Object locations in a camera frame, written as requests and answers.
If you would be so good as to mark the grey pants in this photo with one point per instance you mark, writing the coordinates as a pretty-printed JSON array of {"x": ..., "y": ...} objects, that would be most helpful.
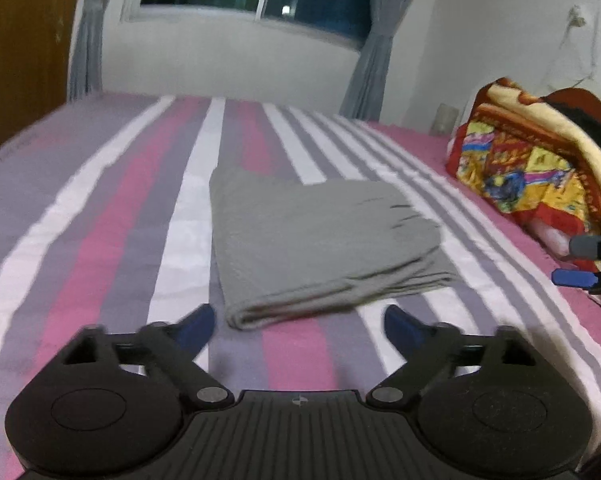
[{"x": 310, "y": 235}]

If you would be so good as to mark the dark red wooden headboard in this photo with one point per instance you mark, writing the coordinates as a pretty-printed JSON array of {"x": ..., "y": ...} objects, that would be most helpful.
[{"x": 577, "y": 100}]

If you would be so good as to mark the colourful printed blanket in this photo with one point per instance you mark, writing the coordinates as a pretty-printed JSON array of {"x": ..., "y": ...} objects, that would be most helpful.
[{"x": 525, "y": 170}]

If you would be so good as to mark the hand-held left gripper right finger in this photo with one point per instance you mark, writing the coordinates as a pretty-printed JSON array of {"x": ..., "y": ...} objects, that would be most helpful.
[{"x": 403, "y": 327}]

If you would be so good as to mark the brown wooden door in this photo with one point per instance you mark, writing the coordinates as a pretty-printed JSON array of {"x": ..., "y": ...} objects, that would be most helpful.
[{"x": 28, "y": 50}]

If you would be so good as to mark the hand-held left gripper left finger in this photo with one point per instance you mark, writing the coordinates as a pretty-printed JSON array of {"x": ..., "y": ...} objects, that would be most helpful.
[{"x": 196, "y": 329}]

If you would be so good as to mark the striped bed sheet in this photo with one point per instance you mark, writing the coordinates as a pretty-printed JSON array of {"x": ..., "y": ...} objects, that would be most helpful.
[{"x": 105, "y": 220}]

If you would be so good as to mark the grey curtain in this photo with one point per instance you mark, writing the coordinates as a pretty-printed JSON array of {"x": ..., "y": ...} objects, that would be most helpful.
[
  {"x": 378, "y": 45},
  {"x": 86, "y": 35}
]

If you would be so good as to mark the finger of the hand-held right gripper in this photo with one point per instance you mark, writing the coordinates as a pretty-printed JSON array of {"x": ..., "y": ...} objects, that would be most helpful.
[
  {"x": 575, "y": 277},
  {"x": 592, "y": 246}
]

